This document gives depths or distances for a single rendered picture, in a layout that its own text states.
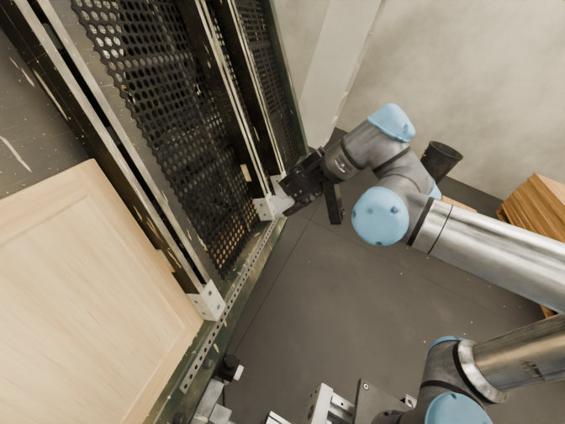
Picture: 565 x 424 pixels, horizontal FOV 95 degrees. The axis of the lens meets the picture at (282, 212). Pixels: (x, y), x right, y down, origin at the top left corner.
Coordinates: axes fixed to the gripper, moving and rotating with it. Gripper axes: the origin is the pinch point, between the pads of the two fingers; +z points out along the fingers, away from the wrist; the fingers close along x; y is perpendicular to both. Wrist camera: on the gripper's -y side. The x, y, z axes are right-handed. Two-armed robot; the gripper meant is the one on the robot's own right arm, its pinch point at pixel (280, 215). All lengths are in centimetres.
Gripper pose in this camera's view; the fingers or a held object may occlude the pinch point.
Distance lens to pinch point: 66.7
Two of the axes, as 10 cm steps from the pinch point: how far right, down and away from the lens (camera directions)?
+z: -6.5, 4.4, 6.2
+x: -3.9, 5.1, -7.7
